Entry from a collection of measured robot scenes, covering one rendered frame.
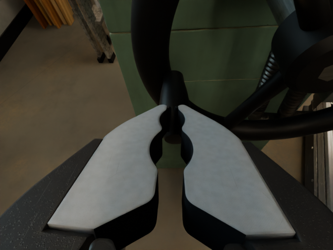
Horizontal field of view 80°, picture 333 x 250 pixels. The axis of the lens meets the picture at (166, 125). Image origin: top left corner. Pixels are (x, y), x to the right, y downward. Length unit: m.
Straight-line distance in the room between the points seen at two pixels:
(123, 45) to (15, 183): 0.96
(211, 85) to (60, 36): 1.49
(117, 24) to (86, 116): 0.88
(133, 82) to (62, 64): 1.14
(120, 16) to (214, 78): 0.22
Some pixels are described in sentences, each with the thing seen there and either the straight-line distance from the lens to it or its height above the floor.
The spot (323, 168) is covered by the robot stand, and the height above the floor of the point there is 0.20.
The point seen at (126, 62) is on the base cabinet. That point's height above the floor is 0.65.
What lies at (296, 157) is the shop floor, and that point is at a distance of 1.14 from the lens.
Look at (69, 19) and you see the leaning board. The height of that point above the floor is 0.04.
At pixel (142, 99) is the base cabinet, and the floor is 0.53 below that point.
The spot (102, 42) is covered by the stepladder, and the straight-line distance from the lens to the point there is 1.36.
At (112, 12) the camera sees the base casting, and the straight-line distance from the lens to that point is 0.36.
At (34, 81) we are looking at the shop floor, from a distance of 1.55.
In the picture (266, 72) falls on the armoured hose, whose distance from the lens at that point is 0.29.
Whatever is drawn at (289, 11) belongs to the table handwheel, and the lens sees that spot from 0.22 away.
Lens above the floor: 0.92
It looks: 59 degrees down
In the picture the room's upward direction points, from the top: 5 degrees counter-clockwise
